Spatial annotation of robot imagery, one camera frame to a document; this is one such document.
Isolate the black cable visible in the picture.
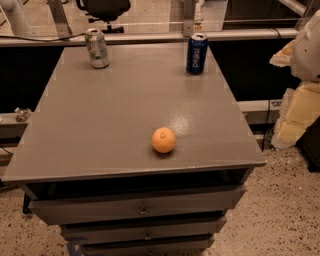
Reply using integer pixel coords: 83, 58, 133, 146
0, 31, 87, 43

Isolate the middle grey drawer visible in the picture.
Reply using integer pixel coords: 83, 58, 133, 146
62, 215, 226, 244

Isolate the crumpled clear plastic object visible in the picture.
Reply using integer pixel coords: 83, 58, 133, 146
14, 107, 32, 122

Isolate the grey metal rail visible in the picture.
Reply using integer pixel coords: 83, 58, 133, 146
0, 28, 298, 48

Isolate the orange fruit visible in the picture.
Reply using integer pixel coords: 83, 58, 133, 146
152, 127, 176, 153

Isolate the bottom grey drawer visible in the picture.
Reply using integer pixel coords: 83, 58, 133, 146
81, 235, 214, 256

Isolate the top grey drawer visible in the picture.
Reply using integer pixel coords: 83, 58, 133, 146
29, 185, 246, 225

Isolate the grey drawer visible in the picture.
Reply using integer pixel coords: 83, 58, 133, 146
29, 185, 246, 225
81, 235, 214, 256
62, 215, 226, 244

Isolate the blue pepsi can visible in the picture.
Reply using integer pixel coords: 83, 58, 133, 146
186, 33, 209, 75

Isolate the green white 7up can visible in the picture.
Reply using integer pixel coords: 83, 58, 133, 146
84, 28, 110, 68

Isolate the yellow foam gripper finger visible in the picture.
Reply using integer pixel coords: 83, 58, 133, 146
269, 40, 295, 67
271, 81, 320, 149

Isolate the black office chair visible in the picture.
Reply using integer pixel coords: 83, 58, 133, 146
76, 0, 131, 33

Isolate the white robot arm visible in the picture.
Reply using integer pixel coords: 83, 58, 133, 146
270, 10, 320, 149

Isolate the grey drawer cabinet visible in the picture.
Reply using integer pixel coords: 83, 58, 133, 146
1, 42, 267, 256

